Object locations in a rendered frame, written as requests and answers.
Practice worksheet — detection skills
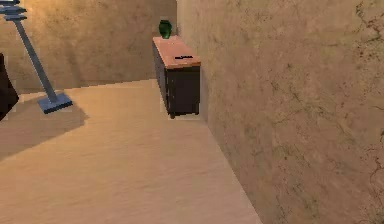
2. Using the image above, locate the dark cabinet with wooden top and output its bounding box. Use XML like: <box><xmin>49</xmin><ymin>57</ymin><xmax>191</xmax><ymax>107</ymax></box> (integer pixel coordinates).
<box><xmin>152</xmin><ymin>35</ymin><xmax>202</xmax><ymax>120</ymax></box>

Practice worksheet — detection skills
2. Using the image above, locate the green vase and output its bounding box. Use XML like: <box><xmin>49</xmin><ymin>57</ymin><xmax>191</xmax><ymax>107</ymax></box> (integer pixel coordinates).
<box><xmin>158</xmin><ymin>19</ymin><xmax>173</xmax><ymax>40</ymax></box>

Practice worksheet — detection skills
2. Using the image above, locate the blue floor lamp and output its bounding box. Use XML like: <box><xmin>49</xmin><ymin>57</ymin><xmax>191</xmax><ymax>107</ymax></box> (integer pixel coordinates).
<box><xmin>0</xmin><ymin>0</ymin><xmax>74</xmax><ymax>115</ymax></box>

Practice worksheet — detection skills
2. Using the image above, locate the dark brown furniture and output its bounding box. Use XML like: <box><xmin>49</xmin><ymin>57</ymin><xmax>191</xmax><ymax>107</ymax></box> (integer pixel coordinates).
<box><xmin>0</xmin><ymin>53</ymin><xmax>20</xmax><ymax>122</ymax></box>

